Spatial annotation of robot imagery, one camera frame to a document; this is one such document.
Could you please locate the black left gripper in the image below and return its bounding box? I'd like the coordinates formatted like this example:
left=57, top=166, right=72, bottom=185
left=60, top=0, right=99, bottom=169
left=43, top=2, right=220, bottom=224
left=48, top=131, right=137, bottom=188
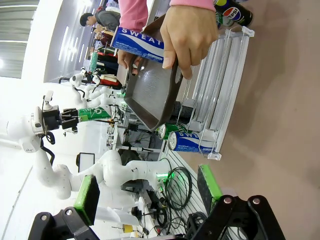
left=41, top=105, right=80, bottom=132

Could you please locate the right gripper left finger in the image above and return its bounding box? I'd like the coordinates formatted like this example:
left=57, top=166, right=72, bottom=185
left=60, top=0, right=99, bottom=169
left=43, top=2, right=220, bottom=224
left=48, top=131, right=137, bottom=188
left=27, top=174, right=101, bottom=240

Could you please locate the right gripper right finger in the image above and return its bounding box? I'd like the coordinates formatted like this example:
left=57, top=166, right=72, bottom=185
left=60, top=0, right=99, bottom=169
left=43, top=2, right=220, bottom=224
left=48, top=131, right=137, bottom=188
left=191, top=163, right=286, bottom=240

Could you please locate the green soda can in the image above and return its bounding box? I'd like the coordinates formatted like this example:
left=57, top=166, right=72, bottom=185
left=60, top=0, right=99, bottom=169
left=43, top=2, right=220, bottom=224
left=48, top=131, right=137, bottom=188
left=77, top=106, right=113, bottom=122
left=157, top=122, right=194, bottom=141
left=215, top=11, right=227, bottom=29

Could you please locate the dark brown serving tray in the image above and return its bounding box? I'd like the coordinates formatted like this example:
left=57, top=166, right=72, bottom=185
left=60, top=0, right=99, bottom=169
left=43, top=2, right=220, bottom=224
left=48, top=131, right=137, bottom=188
left=123, top=13, right=185, bottom=133

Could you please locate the blue Pocari Sweat can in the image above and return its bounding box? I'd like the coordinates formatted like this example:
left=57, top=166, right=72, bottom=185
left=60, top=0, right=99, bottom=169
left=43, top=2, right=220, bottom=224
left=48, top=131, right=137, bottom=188
left=110, top=26, right=166, bottom=64
left=167, top=130, right=217, bottom=154

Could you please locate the person's right forearm pink sleeve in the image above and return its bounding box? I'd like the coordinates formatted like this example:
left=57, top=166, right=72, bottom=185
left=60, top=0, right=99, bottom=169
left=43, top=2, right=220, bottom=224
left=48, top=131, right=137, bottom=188
left=117, top=0, right=150, bottom=34

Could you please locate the person's left forearm pink sleeve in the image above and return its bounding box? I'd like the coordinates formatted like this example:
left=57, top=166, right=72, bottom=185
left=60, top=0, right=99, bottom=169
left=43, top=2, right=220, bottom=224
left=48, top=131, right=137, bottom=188
left=169, top=0, right=217, bottom=13

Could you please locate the seated person in grey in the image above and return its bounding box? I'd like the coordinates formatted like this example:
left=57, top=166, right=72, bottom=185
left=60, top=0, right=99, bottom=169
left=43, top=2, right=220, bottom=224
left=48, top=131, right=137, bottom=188
left=79, top=9, right=121, bottom=33

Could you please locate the person's right hand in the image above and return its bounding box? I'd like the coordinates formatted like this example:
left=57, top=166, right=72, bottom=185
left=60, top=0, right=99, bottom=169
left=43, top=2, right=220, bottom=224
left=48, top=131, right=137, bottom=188
left=117, top=48, right=144, bottom=76

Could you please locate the person's left hand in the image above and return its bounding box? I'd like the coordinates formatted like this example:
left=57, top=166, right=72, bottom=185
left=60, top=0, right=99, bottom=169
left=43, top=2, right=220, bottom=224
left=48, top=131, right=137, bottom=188
left=159, top=4, right=220, bottom=81

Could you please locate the black framed monitor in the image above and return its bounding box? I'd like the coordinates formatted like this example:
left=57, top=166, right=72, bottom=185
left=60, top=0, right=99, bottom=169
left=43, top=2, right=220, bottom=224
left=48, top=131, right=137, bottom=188
left=75, top=152, right=96, bottom=174

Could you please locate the small white background robot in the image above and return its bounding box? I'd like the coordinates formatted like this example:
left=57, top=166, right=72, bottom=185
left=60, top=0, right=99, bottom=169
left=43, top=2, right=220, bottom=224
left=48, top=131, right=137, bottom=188
left=69, top=69, right=119, bottom=109

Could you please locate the white clear can rack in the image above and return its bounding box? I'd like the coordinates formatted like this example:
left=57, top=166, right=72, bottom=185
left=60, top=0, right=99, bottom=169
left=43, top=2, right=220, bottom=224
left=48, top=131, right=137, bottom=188
left=171, top=25, right=256, bottom=161

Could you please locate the black Pepsi can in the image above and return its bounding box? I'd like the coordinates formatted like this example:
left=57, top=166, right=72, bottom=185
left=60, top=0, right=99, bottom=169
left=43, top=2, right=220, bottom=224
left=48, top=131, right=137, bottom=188
left=214, top=0, right=254, bottom=27

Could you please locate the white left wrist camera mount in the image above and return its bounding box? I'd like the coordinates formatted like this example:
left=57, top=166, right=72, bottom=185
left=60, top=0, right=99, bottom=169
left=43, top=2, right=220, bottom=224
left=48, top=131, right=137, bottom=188
left=41, top=90, right=55, bottom=111

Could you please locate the black coiled floor cable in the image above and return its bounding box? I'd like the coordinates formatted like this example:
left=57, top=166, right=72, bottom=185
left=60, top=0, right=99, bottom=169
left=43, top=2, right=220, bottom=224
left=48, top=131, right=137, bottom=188
left=159, top=166, right=194, bottom=211

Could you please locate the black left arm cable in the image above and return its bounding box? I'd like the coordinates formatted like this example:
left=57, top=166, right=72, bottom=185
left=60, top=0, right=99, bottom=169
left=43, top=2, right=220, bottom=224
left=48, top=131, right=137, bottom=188
left=39, top=130, right=56, bottom=166

